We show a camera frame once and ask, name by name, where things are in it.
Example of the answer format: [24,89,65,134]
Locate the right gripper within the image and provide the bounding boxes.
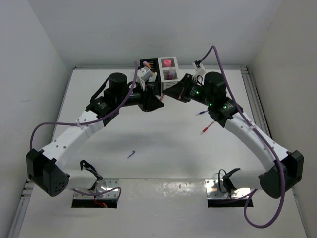
[162,74,212,107]

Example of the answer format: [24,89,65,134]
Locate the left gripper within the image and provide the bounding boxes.
[115,79,164,112]

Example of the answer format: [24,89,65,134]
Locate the pink purple eraser block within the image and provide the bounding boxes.
[162,58,173,67]

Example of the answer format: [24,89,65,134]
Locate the red grip gel pen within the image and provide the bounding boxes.
[200,121,215,135]

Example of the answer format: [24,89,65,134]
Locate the red retractable pen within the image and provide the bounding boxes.
[178,87,185,101]

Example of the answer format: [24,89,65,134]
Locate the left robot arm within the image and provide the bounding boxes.
[26,72,164,197]

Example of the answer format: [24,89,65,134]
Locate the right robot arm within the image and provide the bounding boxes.
[163,72,304,199]

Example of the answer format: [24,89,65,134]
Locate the black slotted pen holder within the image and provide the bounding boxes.
[139,58,162,96]

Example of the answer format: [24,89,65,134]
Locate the white slotted pen holder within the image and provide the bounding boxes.
[158,57,180,95]

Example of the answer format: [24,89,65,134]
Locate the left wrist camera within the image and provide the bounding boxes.
[137,67,153,87]

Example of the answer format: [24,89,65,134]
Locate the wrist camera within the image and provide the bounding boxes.
[137,67,153,87]
[192,60,206,79]

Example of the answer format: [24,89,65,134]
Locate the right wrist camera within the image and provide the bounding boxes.
[192,60,206,79]

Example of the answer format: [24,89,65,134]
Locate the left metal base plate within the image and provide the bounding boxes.
[73,179,122,200]

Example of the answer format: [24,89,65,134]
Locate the metal base plate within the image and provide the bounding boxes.
[205,178,251,200]
[73,179,122,200]

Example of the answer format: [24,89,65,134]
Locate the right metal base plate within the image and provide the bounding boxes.
[205,178,251,200]

